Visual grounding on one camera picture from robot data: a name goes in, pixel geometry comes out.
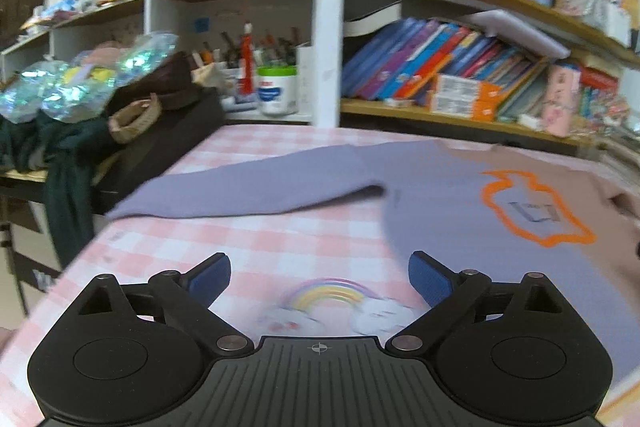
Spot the row of colourful children's books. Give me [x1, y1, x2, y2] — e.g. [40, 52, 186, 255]
[342, 18, 549, 118]

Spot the brown cloth bag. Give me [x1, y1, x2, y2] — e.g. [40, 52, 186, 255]
[114, 51, 202, 111]

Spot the pink checkered cartoon desk mat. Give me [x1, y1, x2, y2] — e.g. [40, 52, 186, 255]
[0, 126, 640, 427]

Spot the pink patterned box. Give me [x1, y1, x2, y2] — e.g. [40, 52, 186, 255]
[542, 64, 581, 137]

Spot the purple and mauve sweater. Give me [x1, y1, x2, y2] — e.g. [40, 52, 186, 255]
[102, 139, 640, 408]

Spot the pen holder with pens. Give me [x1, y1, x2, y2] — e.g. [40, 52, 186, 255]
[192, 29, 314, 70]

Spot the iridescent plastic wrap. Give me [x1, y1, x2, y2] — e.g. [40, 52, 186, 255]
[0, 32, 179, 124]

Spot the white bar lamp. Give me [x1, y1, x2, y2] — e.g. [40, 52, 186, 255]
[467, 9, 571, 58]

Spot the white storage box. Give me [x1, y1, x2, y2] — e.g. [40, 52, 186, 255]
[597, 0, 632, 48]

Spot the red tassel ornament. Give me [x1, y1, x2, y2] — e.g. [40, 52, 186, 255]
[239, 22, 254, 96]

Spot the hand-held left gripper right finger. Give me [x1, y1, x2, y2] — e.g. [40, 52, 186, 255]
[384, 251, 565, 356]

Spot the beige woven strap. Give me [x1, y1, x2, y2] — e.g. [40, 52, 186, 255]
[108, 94, 164, 144]

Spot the white jar with green lid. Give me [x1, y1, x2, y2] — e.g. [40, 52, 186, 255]
[256, 66, 299, 117]

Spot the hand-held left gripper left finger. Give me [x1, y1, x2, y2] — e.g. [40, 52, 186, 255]
[75, 252, 254, 356]

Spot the white side shelf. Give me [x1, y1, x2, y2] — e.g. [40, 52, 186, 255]
[0, 0, 321, 128]

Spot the red thick book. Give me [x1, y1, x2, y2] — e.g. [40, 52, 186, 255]
[580, 69, 622, 94]

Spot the orange and white box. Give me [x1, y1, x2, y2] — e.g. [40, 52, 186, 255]
[431, 74, 504, 104]
[429, 95, 497, 120]

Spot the wooden and white bookshelf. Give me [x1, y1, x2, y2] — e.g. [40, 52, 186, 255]
[314, 0, 640, 148]

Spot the row of thick standing books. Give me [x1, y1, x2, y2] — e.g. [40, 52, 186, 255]
[579, 87, 632, 134]

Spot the dark green cloth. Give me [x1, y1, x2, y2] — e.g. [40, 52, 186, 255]
[0, 109, 109, 269]

